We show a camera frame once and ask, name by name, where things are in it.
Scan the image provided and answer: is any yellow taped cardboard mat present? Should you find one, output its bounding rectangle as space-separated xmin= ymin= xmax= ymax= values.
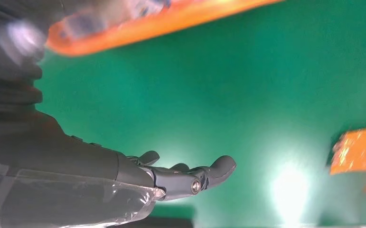
xmin=328 ymin=124 xmax=366 ymax=195

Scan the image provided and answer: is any clear plastic film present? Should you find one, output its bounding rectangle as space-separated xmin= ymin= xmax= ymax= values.
xmin=0 ymin=160 xmax=167 ymax=228

